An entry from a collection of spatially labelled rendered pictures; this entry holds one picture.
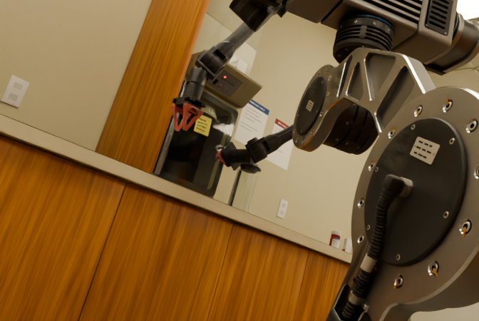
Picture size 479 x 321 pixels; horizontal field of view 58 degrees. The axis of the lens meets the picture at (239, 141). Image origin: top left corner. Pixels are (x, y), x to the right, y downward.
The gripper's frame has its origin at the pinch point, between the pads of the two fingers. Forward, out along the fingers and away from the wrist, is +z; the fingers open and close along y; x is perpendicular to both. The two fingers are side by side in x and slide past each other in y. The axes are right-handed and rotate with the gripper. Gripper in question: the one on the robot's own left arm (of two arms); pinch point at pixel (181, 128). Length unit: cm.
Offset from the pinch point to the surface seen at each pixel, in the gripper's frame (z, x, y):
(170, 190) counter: 18.7, -4.9, 3.2
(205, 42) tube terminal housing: -49, -19, 33
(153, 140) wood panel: 1.0, -5.9, 25.5
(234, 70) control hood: -39, -29, 23
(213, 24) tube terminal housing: -58, -20, 34
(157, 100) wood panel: -15.6, -6.1, 32.7
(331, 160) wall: -51, -174, 77
